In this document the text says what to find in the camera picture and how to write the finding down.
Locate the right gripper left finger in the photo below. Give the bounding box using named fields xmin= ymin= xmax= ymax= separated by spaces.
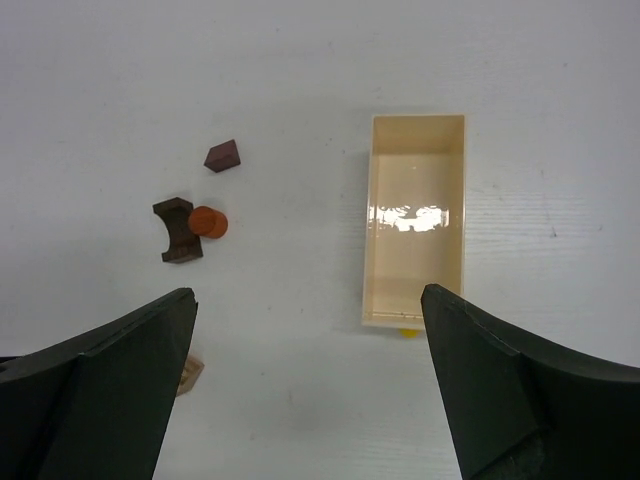
xmin=1 ymin=288 xmax=198 ymax=479

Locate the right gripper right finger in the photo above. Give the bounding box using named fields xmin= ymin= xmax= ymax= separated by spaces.
xmin=421 ymin=284 xmax=639 ymax=479

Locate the light striped wood block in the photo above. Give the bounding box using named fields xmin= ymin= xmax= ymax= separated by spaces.
xmin=176 ymin=354 xmax=205 ymax=397

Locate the dark brown arch block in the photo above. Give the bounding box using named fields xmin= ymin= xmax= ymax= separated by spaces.
xmin=152 ymin=197 xmax=203 ymax=264

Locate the orange cylinder block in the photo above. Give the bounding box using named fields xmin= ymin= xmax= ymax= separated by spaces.
xmin=188 ymin=206 xmax=228 ymax=239

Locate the maroon triangular block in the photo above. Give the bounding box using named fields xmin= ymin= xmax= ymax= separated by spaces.
xmin=204 ymin=139 xmax=241 ymax=173

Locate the yellow box knob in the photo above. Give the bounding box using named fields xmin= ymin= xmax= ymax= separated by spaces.
xmin=399 ymin=329 xmax=422 ymax=339

